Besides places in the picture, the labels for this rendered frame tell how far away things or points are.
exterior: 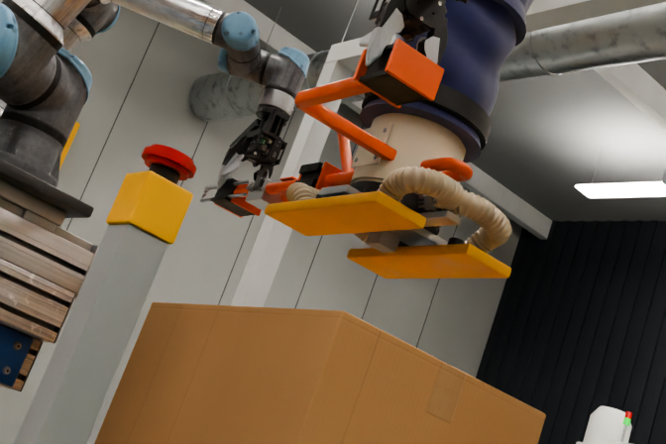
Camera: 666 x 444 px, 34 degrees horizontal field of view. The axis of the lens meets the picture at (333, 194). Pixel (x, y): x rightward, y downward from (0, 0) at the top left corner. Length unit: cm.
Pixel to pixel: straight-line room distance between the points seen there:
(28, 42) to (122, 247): 57
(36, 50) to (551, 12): 345
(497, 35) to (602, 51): 686
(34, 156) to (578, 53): 731
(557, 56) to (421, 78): 756
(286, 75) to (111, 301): 120
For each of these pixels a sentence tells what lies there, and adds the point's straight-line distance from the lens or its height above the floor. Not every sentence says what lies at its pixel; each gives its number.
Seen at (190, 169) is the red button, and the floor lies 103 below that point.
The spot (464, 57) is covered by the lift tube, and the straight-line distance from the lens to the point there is 188.
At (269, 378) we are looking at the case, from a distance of 154.
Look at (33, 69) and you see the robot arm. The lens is 184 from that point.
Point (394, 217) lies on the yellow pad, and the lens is 169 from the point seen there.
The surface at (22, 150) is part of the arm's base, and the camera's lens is 187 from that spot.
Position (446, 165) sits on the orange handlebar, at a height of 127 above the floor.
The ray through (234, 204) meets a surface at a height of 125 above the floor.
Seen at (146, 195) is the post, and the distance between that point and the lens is 134.
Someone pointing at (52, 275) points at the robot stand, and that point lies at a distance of 188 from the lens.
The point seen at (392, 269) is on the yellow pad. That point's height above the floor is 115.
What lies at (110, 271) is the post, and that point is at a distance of 133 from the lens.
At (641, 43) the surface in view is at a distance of 855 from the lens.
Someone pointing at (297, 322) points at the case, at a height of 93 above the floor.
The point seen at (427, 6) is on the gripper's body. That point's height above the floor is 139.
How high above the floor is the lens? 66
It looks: 17 degrees up
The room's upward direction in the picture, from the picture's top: 20 degrees clockwise
